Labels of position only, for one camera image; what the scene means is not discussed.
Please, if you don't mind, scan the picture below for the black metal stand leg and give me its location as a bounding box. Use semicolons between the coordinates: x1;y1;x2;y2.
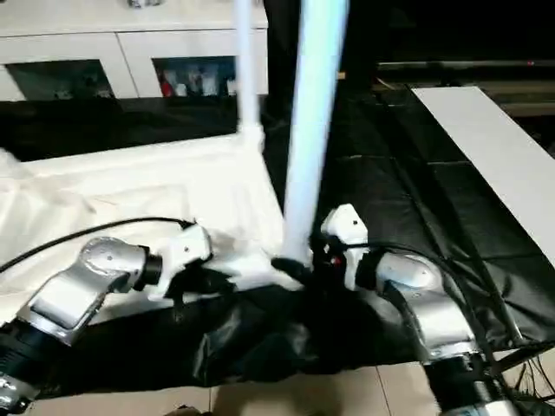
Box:
493;339;555;379

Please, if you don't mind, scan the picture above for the grey thin tube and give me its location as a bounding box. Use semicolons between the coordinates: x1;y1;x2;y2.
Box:
474;259;525;347

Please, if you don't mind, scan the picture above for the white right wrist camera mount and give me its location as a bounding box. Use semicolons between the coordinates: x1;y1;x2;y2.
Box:
319;203;375;290

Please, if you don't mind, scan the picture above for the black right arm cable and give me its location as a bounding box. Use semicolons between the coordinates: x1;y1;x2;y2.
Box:
342;242;555;416

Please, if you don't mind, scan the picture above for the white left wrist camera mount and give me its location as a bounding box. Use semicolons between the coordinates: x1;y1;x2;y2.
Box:
148;223;214;303

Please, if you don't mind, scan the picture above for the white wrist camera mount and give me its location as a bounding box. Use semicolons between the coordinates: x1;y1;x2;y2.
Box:
319;203;375;290
148;223;214;303

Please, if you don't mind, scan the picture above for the white flat board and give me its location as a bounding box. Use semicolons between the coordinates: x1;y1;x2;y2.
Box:
409;84;555;260

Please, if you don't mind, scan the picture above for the white plastic table top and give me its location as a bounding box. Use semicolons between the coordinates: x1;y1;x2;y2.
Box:
0;131;314;325

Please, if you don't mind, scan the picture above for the white cabinet with glass doors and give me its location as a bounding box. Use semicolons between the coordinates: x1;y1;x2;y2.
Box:
0;0;270;102

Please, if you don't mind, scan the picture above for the black work mat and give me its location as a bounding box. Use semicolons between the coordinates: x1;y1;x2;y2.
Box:
0;81;555;387

